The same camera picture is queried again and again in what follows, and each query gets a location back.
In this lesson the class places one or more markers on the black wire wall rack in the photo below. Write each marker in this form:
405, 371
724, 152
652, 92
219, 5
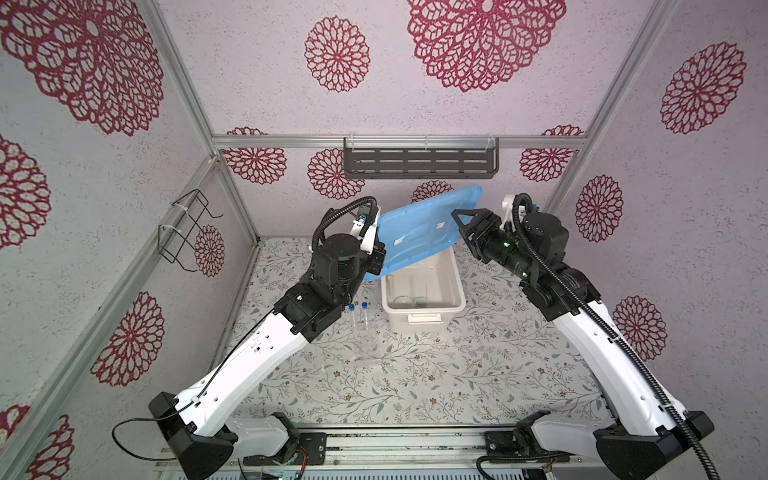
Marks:
192, 242

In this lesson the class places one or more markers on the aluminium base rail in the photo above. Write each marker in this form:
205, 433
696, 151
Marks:
420, 447

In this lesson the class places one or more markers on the blue plastic lid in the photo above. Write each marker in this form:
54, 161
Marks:
420, 230

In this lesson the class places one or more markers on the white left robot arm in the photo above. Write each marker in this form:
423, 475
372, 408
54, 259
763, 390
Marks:
197, 423

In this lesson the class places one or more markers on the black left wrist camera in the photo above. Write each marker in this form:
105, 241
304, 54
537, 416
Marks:
364, 227

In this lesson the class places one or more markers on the dark grey wall shelf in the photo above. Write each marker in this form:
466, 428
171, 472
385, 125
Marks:
421, 159

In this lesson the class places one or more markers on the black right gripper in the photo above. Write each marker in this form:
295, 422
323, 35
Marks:
489, 221

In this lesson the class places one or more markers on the large white porcelain bowl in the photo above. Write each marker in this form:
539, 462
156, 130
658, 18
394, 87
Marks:
403, 302

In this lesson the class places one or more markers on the aluminium frame corner post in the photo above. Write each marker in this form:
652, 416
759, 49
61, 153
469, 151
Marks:
648, 35

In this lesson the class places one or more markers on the white plastic storage bin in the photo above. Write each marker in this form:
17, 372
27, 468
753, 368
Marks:
436, 278

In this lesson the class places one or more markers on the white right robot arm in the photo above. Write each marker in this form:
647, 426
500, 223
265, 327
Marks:
649, 428

